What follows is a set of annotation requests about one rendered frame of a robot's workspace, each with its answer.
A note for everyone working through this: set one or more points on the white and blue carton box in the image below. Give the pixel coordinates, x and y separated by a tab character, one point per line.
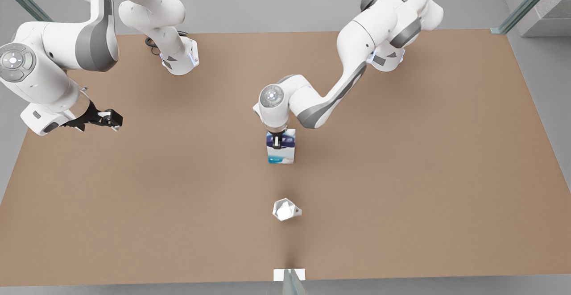
287	151

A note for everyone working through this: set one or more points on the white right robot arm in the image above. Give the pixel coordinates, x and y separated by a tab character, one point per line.
53	45

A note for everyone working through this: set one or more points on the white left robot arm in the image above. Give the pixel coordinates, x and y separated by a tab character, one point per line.
357	49

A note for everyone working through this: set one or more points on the white faceted cup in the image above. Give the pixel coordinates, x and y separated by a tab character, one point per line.
284	210

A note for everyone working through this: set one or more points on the grey concrete block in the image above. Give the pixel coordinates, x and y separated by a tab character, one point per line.
551	5

